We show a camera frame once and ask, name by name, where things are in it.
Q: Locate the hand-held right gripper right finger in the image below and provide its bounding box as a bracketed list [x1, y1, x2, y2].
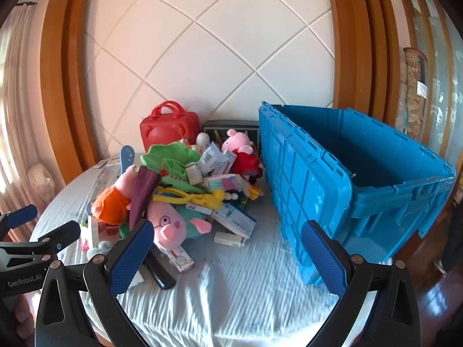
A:
[301, 220, 423, 347]

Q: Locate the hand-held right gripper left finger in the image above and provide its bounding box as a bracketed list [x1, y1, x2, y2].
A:
[35, 219, 155, 347]

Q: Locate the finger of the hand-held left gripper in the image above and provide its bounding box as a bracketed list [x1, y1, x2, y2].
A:
[34, 220, 81, 258]
[0, 204, 38, 241]

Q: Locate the purple plush cone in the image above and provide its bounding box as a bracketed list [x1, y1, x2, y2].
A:
[128, 165, 162, 232]

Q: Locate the blue plastic crate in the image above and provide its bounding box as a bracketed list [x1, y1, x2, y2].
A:
[258, 101, 456, 285]

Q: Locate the yellow plastic clamp toy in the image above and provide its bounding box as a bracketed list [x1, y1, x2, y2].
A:
[152, 188, 227, 210]

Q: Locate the desktop with white cloth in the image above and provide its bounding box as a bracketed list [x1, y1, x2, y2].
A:
[29, 150, 395, 347]

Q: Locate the person's left hand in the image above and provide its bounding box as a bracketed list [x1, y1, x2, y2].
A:
[14, 294, 40, 337]

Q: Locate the white fluffy ball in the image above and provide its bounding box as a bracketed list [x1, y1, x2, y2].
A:
[87, 240, 113, 261]

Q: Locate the white electric fan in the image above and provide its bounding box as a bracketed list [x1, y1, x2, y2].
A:
[27, 163, 55, 203]

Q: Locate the pig plush with glasses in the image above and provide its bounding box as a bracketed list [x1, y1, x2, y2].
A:
[146, 201, 212, 250]

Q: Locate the pile of medicine boxes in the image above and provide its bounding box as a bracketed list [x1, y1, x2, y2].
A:
[92, 141, 258, 273]

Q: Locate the blue white plastic paddle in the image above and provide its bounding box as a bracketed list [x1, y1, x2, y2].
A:
[117, 145, 135, 178]

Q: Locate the sheer curtain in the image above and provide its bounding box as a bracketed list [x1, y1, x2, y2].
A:
[0, 3, 55, 206]

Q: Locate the small white yellow plush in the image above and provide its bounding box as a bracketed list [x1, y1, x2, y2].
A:
[239, 177, 264, 206]

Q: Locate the green plush leaf vegetable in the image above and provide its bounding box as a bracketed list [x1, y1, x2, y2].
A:
[140, 143, 208, 194]

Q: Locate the red toy suitcase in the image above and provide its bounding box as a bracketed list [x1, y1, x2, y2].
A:
[140, 100, 200, 152]

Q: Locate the pig plush in red dress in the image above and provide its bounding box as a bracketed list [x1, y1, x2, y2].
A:
[221, 129, 264, 185]

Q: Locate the black box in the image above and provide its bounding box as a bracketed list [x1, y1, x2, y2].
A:
[202, 119, 261, 152]

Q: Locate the frosted glass sliding door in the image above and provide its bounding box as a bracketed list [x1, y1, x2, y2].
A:
[394, 0, 463, 196]

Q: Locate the wooden wall frame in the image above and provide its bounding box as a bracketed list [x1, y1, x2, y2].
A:
[39, 0, 404, 185]

